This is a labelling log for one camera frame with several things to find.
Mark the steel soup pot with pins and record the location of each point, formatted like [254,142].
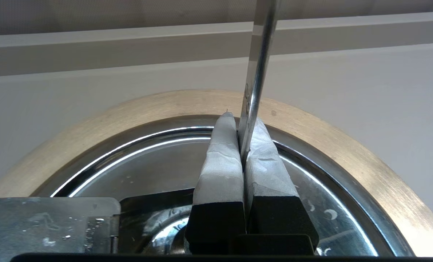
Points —
[151,218]

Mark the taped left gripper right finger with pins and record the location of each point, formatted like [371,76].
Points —
[271,182]

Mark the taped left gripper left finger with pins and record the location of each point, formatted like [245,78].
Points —
[220,174]

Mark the hinged steel pot lid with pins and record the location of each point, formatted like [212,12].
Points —
[147,171]

